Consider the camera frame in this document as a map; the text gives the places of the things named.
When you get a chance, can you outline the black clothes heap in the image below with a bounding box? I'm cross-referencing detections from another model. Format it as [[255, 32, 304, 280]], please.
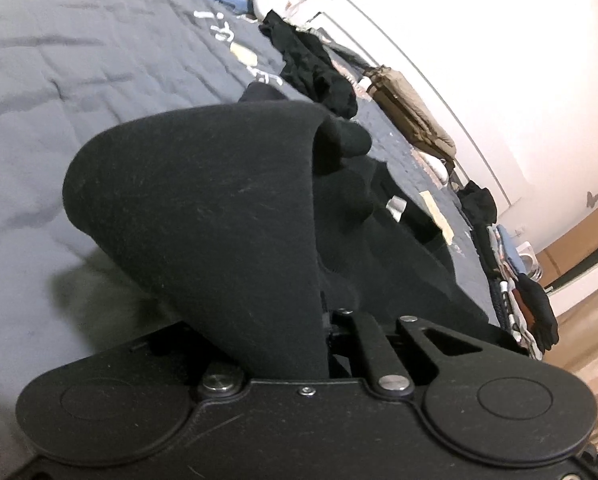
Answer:
[[456, 180, 500, 226]]

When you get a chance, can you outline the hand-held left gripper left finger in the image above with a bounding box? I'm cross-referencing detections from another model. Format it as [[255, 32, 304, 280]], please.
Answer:
[[129, 321, 244, 402]]

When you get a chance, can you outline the folded khaki blanket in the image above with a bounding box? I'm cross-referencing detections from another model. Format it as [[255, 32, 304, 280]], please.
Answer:
[[364, 66, 458, 162]]

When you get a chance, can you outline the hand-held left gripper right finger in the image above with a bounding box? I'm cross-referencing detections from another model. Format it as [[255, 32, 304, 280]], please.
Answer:
[[329, 306, 486, 401]]

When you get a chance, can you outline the black sweatshirt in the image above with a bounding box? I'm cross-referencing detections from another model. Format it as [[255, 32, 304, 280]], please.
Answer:
[[63, 82, 532, 380]]

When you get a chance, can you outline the white fan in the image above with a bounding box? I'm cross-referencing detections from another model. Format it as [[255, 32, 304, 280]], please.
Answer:
[[516, 240, 546, 282]]

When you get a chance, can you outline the grey quilted bedspread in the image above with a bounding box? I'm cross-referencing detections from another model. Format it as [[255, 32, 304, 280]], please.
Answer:
[[0, 0, 510, 461]]

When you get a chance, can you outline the crumpled black garment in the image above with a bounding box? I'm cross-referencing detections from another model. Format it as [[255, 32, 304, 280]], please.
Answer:
[[258, 9, 360, 120]]

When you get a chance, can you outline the stack of folded clothes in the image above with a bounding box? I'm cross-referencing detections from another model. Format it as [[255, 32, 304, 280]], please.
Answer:
[[474, 222, 560, 361]]

